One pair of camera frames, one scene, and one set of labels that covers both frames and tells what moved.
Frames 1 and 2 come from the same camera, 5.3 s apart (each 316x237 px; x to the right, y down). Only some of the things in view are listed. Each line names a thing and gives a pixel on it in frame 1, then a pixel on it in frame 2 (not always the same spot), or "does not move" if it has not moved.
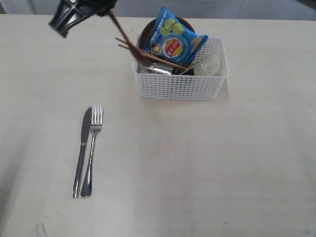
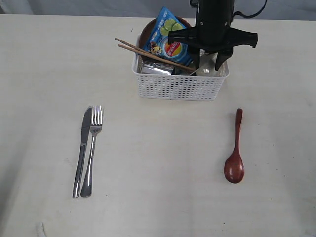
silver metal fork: [97, 121] does not move
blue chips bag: [169, 38] does not move
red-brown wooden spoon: [138, 56] -> [234, 168]
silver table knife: [82, 152] does not move
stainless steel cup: [154, 67] does not move
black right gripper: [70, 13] -> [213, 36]
